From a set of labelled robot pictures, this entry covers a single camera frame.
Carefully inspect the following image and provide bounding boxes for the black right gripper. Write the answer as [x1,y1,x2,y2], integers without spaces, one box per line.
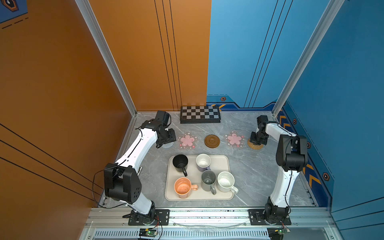
[249,131,268,146]

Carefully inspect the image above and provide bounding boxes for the tan rattan round coaster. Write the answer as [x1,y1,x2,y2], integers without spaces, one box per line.
[247,139,264,150]

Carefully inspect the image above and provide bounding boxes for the light blue woven coaster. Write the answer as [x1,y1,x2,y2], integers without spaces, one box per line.
[162,142,174,149]

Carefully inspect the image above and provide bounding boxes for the pink flower coaster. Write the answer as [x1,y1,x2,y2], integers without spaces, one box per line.
[177,132,198,150]
[225,131,245,148]

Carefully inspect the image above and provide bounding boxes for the brown wooden round coaster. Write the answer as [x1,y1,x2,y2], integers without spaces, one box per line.
[204,135,221,149]

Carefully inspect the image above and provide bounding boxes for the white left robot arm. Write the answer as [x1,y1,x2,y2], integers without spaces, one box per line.
[103,120,176,225]

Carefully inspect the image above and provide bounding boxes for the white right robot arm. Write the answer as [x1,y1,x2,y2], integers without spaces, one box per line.
[250,115,308,225]

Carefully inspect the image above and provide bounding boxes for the black mug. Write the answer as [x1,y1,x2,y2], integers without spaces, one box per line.
[173,155,189,177]

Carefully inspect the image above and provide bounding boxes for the black white chessboard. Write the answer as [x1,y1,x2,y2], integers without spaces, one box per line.
[180,106,221,124]

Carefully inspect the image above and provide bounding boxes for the white lavender mug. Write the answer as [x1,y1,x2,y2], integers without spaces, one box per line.
[196,154,212,172]

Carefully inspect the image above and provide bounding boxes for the beige serving tray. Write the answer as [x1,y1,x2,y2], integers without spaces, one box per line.
[165,155,234,201]

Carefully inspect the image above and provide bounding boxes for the orange pink mug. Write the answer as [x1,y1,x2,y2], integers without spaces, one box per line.
[174,177,199,199]

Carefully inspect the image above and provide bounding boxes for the grey mug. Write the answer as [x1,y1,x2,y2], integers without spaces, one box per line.
[201,170,217,195]

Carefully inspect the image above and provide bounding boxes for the small right circuit board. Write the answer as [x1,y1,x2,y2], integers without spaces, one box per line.
[267,228,291,240]

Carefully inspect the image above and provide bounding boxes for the green circuit board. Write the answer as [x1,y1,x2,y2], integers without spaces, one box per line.
[139,229,159,240]

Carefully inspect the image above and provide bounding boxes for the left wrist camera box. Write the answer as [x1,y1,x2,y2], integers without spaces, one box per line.
[155,111,172,126]

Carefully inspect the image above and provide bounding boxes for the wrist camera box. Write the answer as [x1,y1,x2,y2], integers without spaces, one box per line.
[155,111,172,126]
[257,115,269,130]

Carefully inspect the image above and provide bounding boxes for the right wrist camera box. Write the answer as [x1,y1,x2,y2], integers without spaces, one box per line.
[257,115,269,130]

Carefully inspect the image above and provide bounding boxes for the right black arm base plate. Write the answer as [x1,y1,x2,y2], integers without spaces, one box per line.
[248,209,292,226]

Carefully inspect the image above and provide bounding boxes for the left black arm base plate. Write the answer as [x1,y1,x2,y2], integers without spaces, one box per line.
[128,209,171,226]

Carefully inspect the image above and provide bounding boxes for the aluminium front rail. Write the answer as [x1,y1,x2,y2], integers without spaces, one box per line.
[79,207,343,240]

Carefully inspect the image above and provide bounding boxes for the aluminium left corner post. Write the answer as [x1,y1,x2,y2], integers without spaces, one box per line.
[75,0,137,117]

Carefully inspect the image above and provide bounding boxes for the aluminium corner post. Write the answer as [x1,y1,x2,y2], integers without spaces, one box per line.
[75,0,137,117]
[272,0,345,117]

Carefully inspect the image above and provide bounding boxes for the aluminium right corner post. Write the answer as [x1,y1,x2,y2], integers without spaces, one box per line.
[272,0,345,117]

